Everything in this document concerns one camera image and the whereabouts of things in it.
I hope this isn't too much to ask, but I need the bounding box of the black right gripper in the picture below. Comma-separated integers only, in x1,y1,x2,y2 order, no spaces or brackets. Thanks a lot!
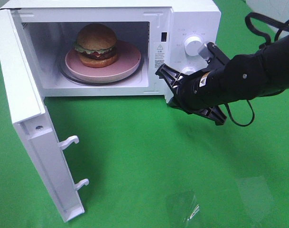
155,64,232,125

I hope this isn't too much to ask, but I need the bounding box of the white timer knob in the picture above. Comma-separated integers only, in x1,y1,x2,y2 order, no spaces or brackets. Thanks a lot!
182,66,196,75

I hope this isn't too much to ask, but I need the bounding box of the pink round plate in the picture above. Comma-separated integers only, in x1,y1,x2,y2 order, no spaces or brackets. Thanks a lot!
65,40,141,84

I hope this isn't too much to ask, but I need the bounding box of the burger with lettuce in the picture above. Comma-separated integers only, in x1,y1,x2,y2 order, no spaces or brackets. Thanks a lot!
74,23,118,68

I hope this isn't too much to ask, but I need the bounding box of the white microwave door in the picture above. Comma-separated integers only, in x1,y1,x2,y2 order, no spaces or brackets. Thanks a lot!
0,9,89,221

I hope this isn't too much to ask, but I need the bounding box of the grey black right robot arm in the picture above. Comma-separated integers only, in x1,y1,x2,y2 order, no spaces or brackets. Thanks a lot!
156,35,289,125

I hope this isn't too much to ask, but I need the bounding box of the upper white power knob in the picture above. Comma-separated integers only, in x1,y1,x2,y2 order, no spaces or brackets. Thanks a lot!
184,34,204,57

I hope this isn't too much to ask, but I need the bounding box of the white microwave oven body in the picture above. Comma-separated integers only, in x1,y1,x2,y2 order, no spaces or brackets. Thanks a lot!
0,0,221,99

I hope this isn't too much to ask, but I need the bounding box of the glass microwave turntable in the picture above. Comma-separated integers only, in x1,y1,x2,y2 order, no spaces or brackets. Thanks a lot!
59,52,141,85

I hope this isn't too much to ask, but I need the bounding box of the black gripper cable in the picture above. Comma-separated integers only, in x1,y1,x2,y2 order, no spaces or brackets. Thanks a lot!
224,12,289,127

